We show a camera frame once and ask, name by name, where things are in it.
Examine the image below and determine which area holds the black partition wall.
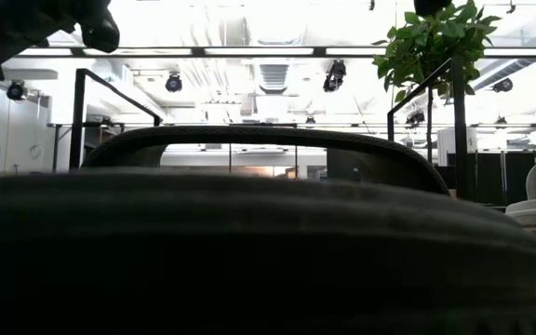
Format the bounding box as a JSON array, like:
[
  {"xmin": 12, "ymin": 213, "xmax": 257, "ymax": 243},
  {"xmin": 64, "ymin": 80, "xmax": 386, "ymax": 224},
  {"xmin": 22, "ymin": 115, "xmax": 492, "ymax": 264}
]
[{"xmin": 437, "ymin": 151, "xmax": 536, "ymax": 207}]

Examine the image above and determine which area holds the silver ventilation duct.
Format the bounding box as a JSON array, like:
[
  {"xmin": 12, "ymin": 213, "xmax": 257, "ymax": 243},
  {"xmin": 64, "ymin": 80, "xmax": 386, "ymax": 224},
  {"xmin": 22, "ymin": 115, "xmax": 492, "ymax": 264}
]
[{"xmin": 257, "ymin": 62, "xmax": 291, "ymax": 95}]

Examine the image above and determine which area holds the black metal wooden shoe shelf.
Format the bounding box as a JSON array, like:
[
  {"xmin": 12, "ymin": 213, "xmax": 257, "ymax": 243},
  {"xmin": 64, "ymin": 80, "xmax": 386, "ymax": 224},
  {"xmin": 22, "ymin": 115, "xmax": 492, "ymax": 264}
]
[{"xmin": 69, "ymin": 57, "xmax": 469, "ymax": 202}]

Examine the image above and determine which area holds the black rubber slide sandal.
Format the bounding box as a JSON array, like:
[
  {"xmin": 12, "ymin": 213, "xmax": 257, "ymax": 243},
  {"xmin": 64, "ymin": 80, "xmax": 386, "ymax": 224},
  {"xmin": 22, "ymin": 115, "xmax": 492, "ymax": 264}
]
[{"xmin": 0, "ymin": 124, "xmax": 536, "ymax": 335}]

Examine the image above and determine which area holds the black ceiling spotlight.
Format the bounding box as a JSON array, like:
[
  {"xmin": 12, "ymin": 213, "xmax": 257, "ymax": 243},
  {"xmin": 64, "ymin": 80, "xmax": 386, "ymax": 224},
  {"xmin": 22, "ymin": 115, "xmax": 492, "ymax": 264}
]
[
  {"xmin": 164, "ymin": 73, "xmax": 184, "ymax": 94},
  {"xmin": 322, "ymin": 59, "xmax": 348, "ymax": 93},
  {"xmin": 6, "ymin": 79, "xmax": 29, "ymax": 102},
  {"xmin": 492, "ymin": 77, "xmax": 515, "ymax": 94}
]

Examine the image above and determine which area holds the black ceiling light track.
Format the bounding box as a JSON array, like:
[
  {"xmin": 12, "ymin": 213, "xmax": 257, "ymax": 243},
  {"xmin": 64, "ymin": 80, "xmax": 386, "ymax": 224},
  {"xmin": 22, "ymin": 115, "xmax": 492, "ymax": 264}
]
[{"xmin": 16, "ymin": 45, "xmax": 536, "ymax": 59}]

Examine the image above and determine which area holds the green potted plant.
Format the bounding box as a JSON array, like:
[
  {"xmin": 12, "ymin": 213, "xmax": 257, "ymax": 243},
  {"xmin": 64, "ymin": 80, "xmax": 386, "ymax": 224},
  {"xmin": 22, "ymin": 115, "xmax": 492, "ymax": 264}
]
[{"xmin": 370, "ymin": 0, "xmax": 503, "ymax": 165}]

